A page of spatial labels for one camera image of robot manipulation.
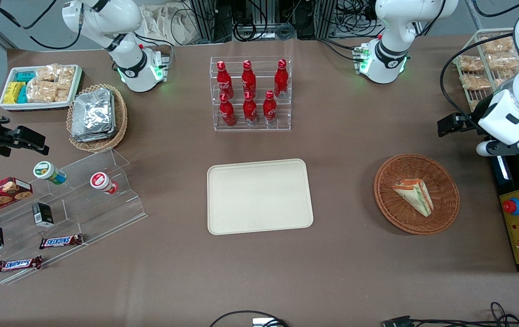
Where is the black cable with connector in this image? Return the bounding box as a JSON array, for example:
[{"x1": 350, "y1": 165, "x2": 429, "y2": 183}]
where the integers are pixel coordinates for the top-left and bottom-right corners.
[{"x1": 381, "y1": 302, "x2": 519, "y2": 327}]

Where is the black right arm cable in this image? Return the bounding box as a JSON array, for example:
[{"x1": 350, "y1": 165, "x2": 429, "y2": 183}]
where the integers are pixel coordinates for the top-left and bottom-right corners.
[{"x1": 0, "y1": 0, "x2": 83, "y2": 50}]

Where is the white snack tray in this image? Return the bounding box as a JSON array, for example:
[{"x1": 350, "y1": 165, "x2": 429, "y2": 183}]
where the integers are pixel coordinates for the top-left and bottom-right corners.
[{"x1": 0, "y1": 64, "x2": 84, "y2": 113}]

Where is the cream rectangular tray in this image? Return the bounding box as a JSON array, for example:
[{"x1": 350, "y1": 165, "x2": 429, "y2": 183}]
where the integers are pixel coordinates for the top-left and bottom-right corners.
[{"x1": 207, "y1": 158, "x2": 315, "y2": 236}]

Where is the red lid yogurt cup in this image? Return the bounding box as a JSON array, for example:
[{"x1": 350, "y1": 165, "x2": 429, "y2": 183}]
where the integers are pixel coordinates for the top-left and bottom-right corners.
[{"x1": 89, "y1": 171, "x2": 119, "y2": 195}]

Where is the clear acrylic stepped stand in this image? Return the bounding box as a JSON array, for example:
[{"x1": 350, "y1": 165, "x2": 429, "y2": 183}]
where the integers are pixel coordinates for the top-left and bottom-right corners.
[{"x1": 0, "y1": 147, "x2": 148, "y2": 286}]

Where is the stack of silver foil packs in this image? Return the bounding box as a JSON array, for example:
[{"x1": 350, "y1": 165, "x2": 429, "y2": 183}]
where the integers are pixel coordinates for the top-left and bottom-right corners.
[{"x1": 71, "y1": 88, "x2": 117, "y2": 144}]

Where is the yellow snack pack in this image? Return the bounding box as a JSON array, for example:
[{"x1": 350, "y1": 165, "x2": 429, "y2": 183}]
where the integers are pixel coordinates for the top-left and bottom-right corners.
[{"x1": 3, "y1": 81, "x2": 26, "y2": 104}]

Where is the green lid yogurt cup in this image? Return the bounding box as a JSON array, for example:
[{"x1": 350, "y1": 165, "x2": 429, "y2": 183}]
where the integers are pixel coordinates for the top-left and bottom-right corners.
[{"x1": 32, "y1": 160, "x2": 68, "y2": 185}]

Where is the black looped cable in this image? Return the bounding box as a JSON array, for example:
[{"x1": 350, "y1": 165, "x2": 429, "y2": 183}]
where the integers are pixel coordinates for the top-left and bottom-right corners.
[{"x1": 209, "y1": 310, "x2": 290, "y2": 327}]

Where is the snickers bar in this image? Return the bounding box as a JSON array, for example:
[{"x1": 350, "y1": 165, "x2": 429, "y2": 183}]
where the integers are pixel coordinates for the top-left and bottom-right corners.
[
  {"x1": 39, "y1": 233, "x2": 84, "y2": 250},
  {"x1": 0, "y1": 255, "x2": 43, "y2": 274}
]

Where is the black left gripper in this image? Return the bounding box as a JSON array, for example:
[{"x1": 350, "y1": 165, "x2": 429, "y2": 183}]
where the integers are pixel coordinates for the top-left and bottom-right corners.
[{"x1": 438, "y1": 112, "x2": 483, "y2": 138}]

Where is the white wire rack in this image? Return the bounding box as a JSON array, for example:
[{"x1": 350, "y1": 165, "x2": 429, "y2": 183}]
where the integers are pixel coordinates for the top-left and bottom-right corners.
[{"x1": 456, "y1": 28, "x2": 519, "y2": 112}]

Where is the round brown wicker basket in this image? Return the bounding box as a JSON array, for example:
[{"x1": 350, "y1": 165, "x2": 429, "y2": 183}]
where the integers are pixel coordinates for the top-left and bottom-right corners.
[{"x1": 373, "y1": 154, "x2": 461, "y2": 236}]

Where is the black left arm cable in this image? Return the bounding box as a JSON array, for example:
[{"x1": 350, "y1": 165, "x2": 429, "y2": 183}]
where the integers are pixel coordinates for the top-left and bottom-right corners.
[{"x1": 440, "y1": 33, "x2": 515, "y2": 133}]

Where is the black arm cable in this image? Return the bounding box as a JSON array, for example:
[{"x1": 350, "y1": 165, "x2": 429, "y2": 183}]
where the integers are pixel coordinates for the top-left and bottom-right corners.
[
  {"x1": 440, "y1": 33, "x2": 515, "y2": 133},
  {"x1": 0, "y1": 0, "x2": 83, "y2": 50}
]

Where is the beige cloth bag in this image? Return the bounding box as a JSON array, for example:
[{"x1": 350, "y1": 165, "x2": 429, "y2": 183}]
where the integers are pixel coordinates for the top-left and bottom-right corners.
[{"x1": 140, "y1": 4, "x2": 202, "y2": 46}]

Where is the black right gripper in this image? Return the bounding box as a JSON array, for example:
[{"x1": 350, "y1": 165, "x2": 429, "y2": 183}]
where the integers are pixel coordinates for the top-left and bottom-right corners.
[{"x1": 0, "y1": 104, "x2": 50, "y2": 158}]

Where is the oval tan wicker basket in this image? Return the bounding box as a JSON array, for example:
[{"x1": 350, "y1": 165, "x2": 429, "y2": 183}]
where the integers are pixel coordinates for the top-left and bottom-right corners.
[{"x1": 66, "y1": 83, "x2": 129, "y2": 153}]

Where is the triangle sandwich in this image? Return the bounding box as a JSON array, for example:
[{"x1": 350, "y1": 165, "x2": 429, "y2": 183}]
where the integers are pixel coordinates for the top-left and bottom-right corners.
[{"x1": 392, "y1": 178, "x2": 435, "y2": 218}]

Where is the clear acrylic bottle rack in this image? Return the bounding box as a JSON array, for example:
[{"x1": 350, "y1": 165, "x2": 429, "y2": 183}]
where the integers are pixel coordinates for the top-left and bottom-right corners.
[{"x1": 209, "y1": 55, "x2": 292, "y2": 133}]

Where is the red cola bottle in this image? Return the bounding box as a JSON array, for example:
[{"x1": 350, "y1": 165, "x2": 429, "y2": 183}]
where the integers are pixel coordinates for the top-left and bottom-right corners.
[
  {"x1": 242, "y1": 91, "x2": 258, "y2": 126},
  {"x1": 262, "y1": 90, "x2": 278, "y2": 126},
  {"x1": 274, "y1": 59, "x2": 289, "y2": 99},
  {"x1": 219, "y1": 93, "x2": 237, "y2": 127},
  {"x1": 241, "y1": 59, "x2": 257, "y2": 97},
  {"x1": 216, "y1": 60, "x2": 234, "y2": 99}
]

